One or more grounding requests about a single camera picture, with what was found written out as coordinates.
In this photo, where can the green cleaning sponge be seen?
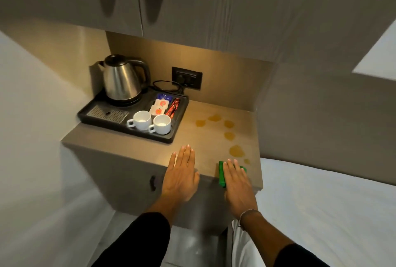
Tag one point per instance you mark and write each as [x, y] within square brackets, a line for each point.
[221, 177]

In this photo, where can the black kettle base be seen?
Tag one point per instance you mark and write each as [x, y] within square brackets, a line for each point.
[122, 101]

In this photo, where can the brown liquid spill spots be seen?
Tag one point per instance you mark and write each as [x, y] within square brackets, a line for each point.
[236, 151]

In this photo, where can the wide grey upper cabinet door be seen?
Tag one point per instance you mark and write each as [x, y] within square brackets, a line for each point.
[247, 9]

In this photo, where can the person's left forearm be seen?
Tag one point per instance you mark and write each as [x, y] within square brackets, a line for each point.
[139, 235]

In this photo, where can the person's right fingers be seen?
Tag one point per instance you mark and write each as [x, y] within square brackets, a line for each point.
[234, 169]

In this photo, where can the black plastic serving tray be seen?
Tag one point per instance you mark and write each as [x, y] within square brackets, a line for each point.
[102, 115]

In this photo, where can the person's right hand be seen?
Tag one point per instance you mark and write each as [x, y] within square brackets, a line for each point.
[239, 192]

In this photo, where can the person's left hand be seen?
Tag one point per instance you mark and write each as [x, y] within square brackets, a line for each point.
[179, 180]

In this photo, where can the white ceramic cup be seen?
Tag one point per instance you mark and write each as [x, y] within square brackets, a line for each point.
[161, 124]
[140, 120]

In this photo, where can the person's right forearm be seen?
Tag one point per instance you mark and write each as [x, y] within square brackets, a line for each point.
[272, 242]

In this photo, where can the bed with white sheet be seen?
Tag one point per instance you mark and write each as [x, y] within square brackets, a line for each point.
[324, 208]

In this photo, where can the grey lower cabinet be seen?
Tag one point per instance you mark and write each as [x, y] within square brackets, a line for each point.
[123, 183]

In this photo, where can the person's left middle finger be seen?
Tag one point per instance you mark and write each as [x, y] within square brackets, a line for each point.
[186, 156]

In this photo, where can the white sachet with orange print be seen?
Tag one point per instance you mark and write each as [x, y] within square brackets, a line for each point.
[156, 110]
[161, 103]

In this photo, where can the person's left thumb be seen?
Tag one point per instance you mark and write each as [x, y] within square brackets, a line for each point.
[197, 178]

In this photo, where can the blue sachet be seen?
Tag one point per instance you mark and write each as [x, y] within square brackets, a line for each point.
[163, 96]

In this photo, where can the person's left little finger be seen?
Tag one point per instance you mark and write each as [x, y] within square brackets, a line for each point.
[172, 160]

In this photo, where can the black wall power socket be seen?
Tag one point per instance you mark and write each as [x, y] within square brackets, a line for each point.
[187, 78]

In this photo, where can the red stick packets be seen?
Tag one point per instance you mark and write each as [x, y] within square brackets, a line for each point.
[173, 107]

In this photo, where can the stainless steel electric kettle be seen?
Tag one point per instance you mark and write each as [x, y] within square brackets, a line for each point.
[122, 77]

